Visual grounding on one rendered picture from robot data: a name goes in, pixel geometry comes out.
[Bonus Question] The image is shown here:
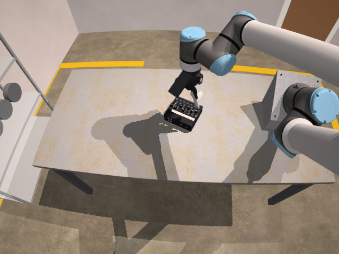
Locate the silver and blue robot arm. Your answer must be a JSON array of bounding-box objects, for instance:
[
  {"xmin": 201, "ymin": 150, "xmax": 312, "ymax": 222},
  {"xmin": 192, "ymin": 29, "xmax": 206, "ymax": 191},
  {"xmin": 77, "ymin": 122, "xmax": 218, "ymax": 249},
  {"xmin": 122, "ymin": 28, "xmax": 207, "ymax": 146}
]
[{"xmin": 168, "ymin": 11, "xmax": 339, "ymax": 176}]

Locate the black lighting desk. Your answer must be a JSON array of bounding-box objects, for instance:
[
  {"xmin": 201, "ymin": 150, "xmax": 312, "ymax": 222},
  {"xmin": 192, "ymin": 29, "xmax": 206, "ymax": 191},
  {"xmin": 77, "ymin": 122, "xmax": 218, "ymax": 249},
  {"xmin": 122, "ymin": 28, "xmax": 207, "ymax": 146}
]
[{"xmin": 164, "ymin": 97, "xmax": 203, "ymax": 131}]

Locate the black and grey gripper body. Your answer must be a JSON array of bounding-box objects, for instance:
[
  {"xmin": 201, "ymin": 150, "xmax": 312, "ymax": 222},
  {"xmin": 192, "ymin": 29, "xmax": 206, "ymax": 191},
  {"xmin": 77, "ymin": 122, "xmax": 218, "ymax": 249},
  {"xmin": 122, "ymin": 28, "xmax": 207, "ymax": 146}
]
[{"xmin": 183, "ymin": 69, "xmax": 203, "ymax": 90}]

